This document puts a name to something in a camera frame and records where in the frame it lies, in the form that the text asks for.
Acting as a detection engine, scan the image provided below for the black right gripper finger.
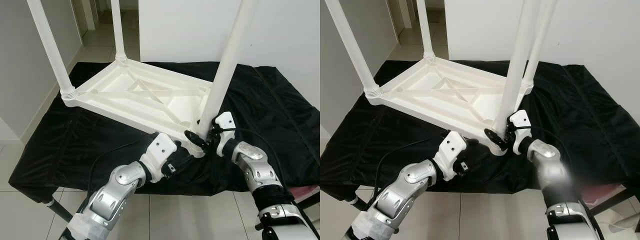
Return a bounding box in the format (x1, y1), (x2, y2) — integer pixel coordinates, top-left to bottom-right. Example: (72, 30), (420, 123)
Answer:
(184, 130), (206, 149)
(484, 128), (503, 146)

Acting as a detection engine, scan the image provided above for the pink cushion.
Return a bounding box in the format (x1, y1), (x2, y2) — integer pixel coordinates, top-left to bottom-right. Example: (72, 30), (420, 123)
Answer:
(292, 184), (320, 198)
(585, 182), (626, 201)

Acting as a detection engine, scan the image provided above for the white round plastic base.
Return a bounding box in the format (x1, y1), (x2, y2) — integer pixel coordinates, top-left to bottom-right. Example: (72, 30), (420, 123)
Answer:
(607, 215), (640, 236)

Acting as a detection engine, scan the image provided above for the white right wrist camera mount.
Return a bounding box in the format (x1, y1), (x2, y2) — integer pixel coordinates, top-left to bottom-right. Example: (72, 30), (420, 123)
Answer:
(214, 111), (236, 153)
(509, 110), (532, 153)

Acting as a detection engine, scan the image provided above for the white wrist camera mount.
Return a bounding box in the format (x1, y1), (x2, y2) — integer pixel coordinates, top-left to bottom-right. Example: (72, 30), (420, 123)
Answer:
(509, 110), (532, 153)
(214, 111), (236, 153)
(140, 132), (179, 183)
(432, 131), (469, 181)

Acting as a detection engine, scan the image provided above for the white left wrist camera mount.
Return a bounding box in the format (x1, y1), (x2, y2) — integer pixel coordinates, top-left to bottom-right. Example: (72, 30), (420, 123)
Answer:
(140, 132), (179, 183)
(432, 131), (469, 181)

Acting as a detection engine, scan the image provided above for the white door frame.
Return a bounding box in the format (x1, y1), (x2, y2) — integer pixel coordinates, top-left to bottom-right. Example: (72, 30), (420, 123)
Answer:
(82, 0), (101, 31)
(400, 0), (416, 28)

